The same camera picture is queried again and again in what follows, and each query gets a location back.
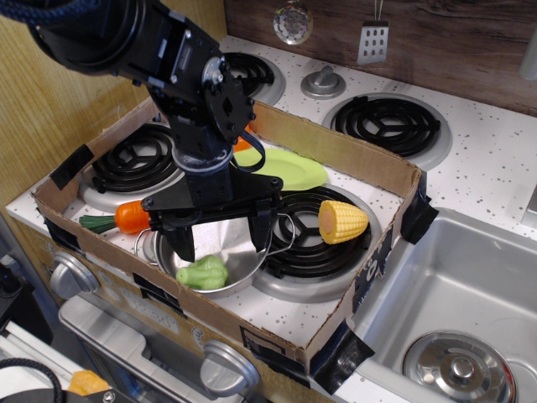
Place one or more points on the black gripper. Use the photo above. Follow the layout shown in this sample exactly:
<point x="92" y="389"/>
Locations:
<point x="201" y="199"/>

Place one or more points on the silver oven door handle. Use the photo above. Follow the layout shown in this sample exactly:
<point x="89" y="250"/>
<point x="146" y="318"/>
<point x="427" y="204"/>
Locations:
<point x="163" y="370"/>

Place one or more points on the light green plastic plate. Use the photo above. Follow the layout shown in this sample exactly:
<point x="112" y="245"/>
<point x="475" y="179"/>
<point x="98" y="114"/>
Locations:
<point x="294" y="172"/>

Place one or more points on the grey faucet base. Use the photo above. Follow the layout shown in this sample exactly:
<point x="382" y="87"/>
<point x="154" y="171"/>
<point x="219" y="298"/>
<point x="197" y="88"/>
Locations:
<point x="528" y="67"/>

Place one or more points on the back right stove burner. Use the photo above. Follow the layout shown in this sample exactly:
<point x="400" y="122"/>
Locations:
<point x="401" y="124"/>

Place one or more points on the front left stove burner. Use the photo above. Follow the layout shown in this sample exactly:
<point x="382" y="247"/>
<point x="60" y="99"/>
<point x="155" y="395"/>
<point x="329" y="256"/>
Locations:
<point x="139" y="166"/>

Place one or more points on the yellow toy corn cob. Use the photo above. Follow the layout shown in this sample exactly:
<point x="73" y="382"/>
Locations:
<point x="340" y="222"/>

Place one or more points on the steel pot lid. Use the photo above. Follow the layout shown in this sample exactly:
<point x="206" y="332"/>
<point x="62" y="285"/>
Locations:
<point x="460" y="367"/>

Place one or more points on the silver oven knob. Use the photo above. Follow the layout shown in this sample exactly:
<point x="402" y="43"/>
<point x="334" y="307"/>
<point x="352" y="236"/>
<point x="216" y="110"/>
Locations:
<point x="225" y="372"/>
<point x="70" y="277"/>

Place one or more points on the back left stove burner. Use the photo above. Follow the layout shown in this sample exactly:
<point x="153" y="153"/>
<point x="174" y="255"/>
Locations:
<point x="261" y="79"/>

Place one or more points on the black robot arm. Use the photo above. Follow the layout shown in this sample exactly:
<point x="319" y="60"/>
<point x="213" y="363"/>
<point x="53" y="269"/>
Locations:
<point x="191" y="84"/>

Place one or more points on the silver top stove knob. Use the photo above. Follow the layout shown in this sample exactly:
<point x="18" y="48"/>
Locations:
<point x="323" y="84"/>

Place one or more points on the orange toy carrot tip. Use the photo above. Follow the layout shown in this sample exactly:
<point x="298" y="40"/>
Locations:
<point x="242" y="142"/>

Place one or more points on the cardboard fence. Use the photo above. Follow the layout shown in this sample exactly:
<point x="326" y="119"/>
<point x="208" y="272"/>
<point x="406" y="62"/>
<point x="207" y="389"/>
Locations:
<point x="286" y="361"/>

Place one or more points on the silver left oven knob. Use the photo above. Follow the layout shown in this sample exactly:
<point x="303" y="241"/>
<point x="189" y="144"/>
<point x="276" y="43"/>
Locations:
<point x="70" y="277"/>

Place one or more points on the stove burner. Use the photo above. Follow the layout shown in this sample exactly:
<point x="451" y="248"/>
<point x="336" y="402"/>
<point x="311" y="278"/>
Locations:
<point x="139" y="166"/>
<point x="261" y="79"/>
<point x="401" y="124"/>
<point x="303" y="268"/>

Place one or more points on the hanging silver strainer ladle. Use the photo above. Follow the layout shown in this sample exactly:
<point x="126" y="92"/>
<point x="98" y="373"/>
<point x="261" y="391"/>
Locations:
<point x="292" y="22"/>

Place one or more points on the front right stove burner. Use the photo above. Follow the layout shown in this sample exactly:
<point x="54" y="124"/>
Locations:
<point x="303" y="268"/>

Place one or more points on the hanging silver spatula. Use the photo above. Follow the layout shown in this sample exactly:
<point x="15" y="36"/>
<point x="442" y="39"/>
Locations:
<point x="373" y="43"/>

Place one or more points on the green toy broccoli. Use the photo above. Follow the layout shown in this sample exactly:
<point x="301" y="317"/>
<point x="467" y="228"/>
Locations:
<point x="208" y="273"/>

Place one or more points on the orange yellow object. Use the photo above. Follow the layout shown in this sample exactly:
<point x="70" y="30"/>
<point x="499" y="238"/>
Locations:
<point x="86" y="382"/>

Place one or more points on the orange toy carrot with leaves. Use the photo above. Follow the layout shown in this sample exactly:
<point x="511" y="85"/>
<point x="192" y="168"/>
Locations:
<point x="129" y="218"/>

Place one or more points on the stainless steel pot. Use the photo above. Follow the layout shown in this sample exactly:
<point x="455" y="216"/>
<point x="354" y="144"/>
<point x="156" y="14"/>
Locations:
<point x="229" y="240"/>

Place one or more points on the silver right oven knob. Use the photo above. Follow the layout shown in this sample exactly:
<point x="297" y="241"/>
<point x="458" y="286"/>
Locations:
<point x="225" y="372"/>

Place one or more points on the silver sink basin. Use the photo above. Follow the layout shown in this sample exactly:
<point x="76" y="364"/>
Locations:
<point x="463" y="276"/>

